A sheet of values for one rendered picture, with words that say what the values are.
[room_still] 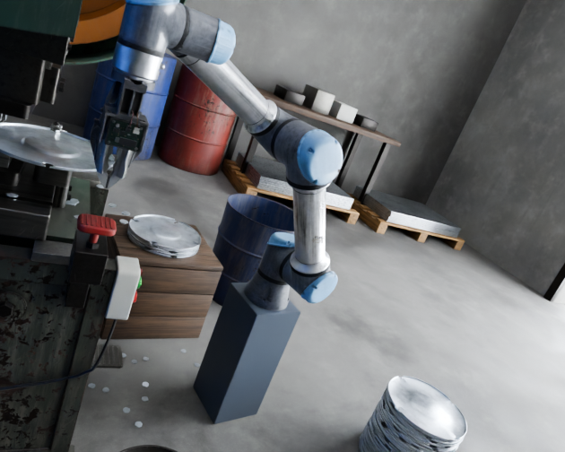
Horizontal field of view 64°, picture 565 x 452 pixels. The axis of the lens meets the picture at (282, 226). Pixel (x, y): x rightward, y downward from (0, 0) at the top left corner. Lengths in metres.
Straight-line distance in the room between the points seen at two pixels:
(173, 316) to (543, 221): 4.22
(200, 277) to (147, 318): 0.26
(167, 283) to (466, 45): 4.94
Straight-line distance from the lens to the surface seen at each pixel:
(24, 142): 1.22
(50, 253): 1.05
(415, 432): 1.67
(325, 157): 1.06
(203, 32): 0.84
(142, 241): 1.80
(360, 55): 5.22
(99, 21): 1.51
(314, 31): 4.94
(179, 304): 1.86
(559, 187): 5.34
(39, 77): 1.13
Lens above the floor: 1.15
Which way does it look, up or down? 19 degrees down
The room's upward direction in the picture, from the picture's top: 21 degrees clockwise
